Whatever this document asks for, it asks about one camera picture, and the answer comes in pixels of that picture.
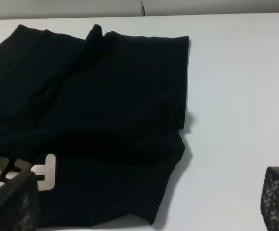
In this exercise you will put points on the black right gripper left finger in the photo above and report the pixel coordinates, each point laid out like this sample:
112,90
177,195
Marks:
19,203

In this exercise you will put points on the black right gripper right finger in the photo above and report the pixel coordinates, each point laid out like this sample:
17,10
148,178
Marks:
270,199

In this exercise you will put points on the black short sleeve t-shirt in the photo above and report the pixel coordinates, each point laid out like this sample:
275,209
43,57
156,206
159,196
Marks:
96,119

